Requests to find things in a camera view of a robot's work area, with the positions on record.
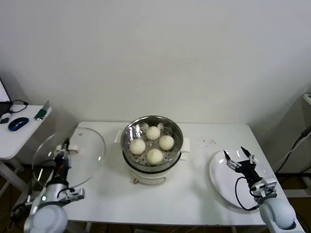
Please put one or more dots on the large white plate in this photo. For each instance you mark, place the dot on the large white plate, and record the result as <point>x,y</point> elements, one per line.
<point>221,177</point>

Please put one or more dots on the white electric pot base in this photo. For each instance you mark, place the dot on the white electric pot base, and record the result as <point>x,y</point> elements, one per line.
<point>148,178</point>

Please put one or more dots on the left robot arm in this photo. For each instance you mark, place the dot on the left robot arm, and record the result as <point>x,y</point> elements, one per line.
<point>48,216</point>

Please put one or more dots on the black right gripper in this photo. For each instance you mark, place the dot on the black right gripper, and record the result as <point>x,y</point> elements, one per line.
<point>249,171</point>

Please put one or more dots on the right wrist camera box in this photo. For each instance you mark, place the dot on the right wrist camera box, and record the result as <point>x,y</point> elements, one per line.
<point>266,187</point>

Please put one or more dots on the white shelf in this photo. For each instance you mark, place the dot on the white shelf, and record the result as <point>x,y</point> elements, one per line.
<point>307,99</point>

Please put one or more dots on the small black adapter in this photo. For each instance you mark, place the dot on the small black adapter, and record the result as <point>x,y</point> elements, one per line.
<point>5,121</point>

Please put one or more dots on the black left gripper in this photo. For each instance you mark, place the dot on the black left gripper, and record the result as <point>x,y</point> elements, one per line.
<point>62,166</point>

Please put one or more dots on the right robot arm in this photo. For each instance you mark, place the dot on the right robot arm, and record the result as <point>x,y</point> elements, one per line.
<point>279,216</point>

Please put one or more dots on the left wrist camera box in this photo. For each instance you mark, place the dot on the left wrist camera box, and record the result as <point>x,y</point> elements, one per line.
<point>74,194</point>

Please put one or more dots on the blue computer mouse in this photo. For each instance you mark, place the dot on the blue computer mouse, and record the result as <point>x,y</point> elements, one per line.
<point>18,123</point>

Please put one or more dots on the black laptop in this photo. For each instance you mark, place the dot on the black laptop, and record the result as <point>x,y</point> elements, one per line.
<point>3,97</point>

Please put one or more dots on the brown crumbs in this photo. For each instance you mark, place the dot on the brown crumbs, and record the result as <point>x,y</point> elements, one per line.
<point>206,142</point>

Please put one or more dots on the white steamed baozi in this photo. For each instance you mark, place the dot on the white steamed baozi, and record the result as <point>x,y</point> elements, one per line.
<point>153,133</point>
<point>166,142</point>
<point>137,146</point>
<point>155,156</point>

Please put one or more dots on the stainless steel steamer basket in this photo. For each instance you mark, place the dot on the stainless steel steamer basket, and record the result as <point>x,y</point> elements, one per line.
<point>170,157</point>

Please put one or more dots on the white side desk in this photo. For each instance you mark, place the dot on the white side desk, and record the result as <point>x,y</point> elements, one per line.
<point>22,143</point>

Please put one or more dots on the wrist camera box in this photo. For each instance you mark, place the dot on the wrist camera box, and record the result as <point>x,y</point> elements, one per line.
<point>74,194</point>
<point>266,187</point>

